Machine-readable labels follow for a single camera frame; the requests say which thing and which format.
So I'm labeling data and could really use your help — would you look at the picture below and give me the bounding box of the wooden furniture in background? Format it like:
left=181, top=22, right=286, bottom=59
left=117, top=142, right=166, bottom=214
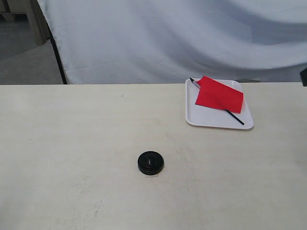
left=0, top=0, right=50, bottom=46

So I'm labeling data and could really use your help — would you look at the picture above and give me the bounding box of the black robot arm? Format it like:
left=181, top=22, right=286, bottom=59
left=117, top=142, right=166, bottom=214
left=300, top=68, right=307, bottom=87

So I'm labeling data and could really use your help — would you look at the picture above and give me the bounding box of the black round flag base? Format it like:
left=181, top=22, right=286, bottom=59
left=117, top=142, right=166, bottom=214
left=137, top=151, right=164, bottom=176

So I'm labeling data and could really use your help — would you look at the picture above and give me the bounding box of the black backdrop stand pole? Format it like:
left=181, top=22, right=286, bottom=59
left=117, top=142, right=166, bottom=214
left=45, top=18, right=68, bottom=85

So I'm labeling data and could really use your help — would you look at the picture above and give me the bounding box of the white plastic tray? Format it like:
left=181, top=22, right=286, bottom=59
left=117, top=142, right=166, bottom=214
left=185, top=79, right=254, bottom=130

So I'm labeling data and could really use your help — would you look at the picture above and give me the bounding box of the white backdrop cloth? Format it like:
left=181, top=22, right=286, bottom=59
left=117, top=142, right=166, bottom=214
left=39, top=0, right=307, bottom=84

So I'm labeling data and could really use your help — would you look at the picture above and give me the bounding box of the red flag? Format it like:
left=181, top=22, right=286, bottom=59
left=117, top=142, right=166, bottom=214
left=190, top=76, right=244, bottom=125

